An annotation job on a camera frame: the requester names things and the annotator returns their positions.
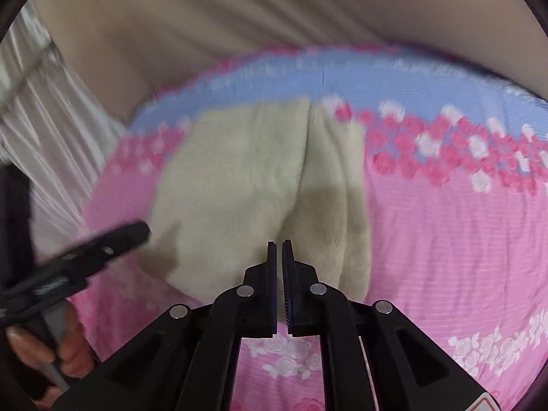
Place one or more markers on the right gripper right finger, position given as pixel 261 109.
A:
pixel 372 356

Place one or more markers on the person's left hand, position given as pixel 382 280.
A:
pixel 74 353

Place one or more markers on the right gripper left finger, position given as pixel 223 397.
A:
pixel 186 359

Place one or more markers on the pink floral bed sheet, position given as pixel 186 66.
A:
pixel 455 175

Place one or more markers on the beige heart-pattern knit sweater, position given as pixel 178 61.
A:
pixel 256 174

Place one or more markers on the white satin curtain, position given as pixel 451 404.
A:
pixel 53 129

